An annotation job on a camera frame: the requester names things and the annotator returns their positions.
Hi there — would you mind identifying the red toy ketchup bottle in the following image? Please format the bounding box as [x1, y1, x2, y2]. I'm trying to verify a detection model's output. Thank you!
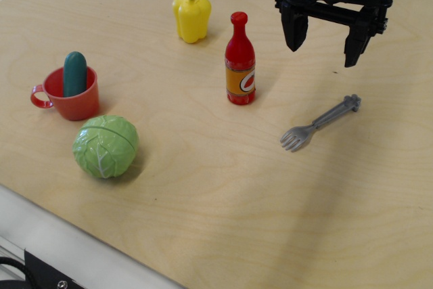
[225, 12, 256, 105]

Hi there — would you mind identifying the red plastic cup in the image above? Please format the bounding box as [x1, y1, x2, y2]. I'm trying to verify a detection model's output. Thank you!
[30, 66, 99, 120]

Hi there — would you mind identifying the yellow toy bell pepper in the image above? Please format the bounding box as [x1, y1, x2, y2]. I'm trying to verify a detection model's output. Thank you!
[172, 0, 212, 43]

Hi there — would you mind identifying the black cable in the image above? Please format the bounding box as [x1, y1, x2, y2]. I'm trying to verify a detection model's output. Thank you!
[0, 257, 35, 289]

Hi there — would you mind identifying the dark green toy cucumber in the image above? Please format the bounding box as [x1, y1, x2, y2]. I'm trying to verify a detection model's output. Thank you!
[63, 51, 87, 97]

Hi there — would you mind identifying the green toy cabbage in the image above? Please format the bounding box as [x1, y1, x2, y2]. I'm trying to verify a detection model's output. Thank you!
[72, 115, 139, 179]

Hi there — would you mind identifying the black metal bracket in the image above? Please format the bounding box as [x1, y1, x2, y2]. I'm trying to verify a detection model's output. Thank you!
[24, 250, 85, 289]

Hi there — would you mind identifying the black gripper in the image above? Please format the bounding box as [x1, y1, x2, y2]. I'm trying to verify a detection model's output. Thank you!
[275, 0, 392, 68]

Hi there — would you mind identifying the grey plastic toy fork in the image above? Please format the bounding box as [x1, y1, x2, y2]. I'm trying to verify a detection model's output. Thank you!
[279, 94, 361, 152]

